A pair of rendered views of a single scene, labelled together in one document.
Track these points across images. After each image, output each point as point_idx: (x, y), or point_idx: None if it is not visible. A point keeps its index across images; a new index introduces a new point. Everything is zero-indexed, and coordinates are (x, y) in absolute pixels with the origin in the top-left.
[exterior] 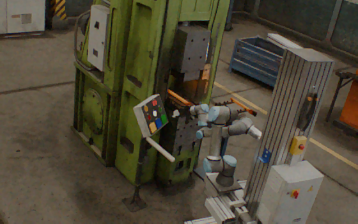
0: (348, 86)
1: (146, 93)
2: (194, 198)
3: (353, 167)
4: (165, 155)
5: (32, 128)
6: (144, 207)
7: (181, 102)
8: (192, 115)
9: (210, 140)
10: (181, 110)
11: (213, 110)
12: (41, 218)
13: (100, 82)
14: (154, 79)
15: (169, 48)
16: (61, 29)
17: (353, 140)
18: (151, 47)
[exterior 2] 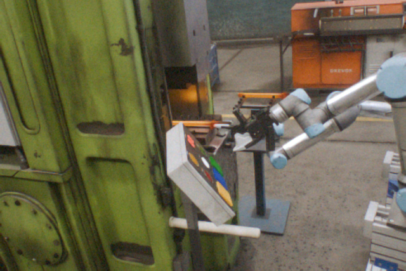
0: (259, 63)
1: (144, 138)
2: (276, 268)
3: (357, 120)
4: (238, 232)
5: None
6: None
7: (197, 127)
8: (233, 138)
9: (405, 143)
10: (256, 126)
11: (401, 67)
12: None
13: (22, 170)
14: (148, 99)
15: (150, 25)
16: None
17: (323, 99)
18: (121, 28)
